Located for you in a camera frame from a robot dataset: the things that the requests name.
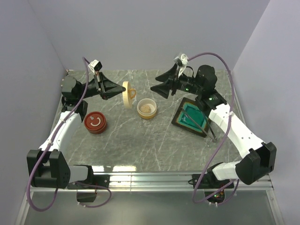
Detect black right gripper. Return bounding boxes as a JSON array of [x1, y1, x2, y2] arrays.
[[150, 63, 203, 99]]

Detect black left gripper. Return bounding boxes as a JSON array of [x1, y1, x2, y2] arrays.
[[78, 71, 126, 100]]

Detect cream round lid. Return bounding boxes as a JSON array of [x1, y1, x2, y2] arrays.
[[122, 81, 136, 109]]

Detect red round lid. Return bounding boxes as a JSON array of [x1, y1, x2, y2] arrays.
[[84, 112, 107, 127]]

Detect beige steamed bun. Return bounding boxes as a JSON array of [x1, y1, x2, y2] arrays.
[[140, 104, 151, 114]]

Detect steel serving tongs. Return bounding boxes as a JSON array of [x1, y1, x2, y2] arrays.
[[177, 97, 217, 143]]

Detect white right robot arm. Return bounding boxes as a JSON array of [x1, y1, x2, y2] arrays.
[[151, 65, 277, 188]]

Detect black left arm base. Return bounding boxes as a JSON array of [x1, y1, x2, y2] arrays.
[[67, 174, 110, 204]]

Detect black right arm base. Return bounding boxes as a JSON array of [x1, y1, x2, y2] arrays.
[[188, 173, 235, 189]]

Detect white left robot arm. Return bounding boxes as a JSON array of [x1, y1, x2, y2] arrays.
[[27, 72, 126, 188]]

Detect cream round container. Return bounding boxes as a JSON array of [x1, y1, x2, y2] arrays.
[[137, 98, 157, 119]]

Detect teal square ceramic plate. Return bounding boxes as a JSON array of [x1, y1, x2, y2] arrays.
[[171, 97, 209, 138]]

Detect brown steel-lined container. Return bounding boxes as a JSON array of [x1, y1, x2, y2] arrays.
[[84, 122, 107, 135]]

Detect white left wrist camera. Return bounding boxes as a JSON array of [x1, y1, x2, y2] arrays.
[[88, 60, 103, 75]]

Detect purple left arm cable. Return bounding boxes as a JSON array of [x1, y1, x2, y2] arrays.
[[25, 56, 113, 211]]

